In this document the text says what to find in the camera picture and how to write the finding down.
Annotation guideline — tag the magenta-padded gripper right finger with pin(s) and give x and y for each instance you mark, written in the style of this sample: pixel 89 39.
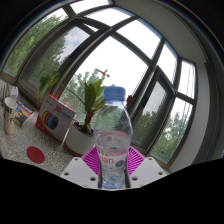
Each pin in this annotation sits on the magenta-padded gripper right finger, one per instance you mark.
pixel 146 170

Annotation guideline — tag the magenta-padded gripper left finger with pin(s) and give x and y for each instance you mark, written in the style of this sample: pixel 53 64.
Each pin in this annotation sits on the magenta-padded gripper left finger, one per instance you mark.
pixel 80 171

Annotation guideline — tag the clear blue-capped water bottle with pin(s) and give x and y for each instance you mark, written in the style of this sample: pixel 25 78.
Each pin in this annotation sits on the clear blue-capped water bottle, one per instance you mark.
pixel 112 140

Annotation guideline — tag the potted plant in white pot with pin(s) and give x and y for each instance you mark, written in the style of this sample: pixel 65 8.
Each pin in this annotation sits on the potted plant in white pot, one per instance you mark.
pixel 80 140

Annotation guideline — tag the flat round red coaster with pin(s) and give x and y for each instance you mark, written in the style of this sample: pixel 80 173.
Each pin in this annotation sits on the flat round red coaster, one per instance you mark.
pixel 35 155

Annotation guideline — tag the red and white filament box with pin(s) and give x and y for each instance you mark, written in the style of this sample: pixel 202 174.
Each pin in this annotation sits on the red and white filament box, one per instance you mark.
pixel 55 118

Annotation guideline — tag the colourful printed booklet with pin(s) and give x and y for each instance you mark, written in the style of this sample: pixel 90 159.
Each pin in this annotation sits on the colourful printed booklet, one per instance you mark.
pixel 23 114

